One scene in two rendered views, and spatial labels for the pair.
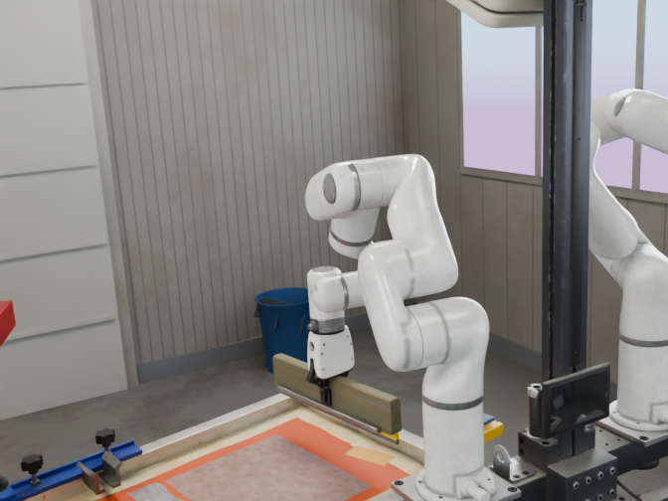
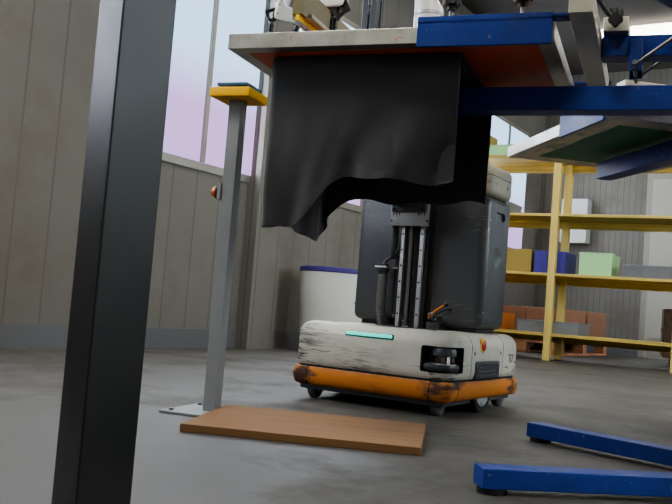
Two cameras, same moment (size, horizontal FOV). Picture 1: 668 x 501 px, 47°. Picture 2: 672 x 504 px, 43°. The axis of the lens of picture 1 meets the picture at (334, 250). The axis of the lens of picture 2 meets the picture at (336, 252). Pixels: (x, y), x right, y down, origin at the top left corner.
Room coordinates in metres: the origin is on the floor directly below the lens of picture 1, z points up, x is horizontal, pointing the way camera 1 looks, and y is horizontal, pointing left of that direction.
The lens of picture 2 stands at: (2.72, 2.07, 0.35)
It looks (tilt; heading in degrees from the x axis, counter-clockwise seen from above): 3 degrees up; 240
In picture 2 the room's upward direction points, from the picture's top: 5 degrees clockwise
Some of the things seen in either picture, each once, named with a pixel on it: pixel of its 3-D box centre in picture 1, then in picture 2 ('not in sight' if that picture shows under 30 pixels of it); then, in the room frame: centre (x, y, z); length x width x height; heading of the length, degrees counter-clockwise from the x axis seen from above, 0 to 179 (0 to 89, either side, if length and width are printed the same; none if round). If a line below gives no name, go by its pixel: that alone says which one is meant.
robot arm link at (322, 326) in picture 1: (324, 322); not in sight; (1.60, 0.03, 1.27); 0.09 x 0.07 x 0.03; 129
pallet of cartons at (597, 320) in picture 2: not in sight; (548, 330); (-4.11, -4.87, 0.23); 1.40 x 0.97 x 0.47; 28
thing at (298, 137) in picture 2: not in sight; (361, 142); (1.64, 0.31, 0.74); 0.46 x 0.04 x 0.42; 129
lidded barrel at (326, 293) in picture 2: not in sight; (331, 310); (-0.34, -3.16, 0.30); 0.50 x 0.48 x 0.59; 118
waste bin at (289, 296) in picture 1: (285, 329); not in sight; (4.53, 0.32, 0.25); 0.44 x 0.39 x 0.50; 118
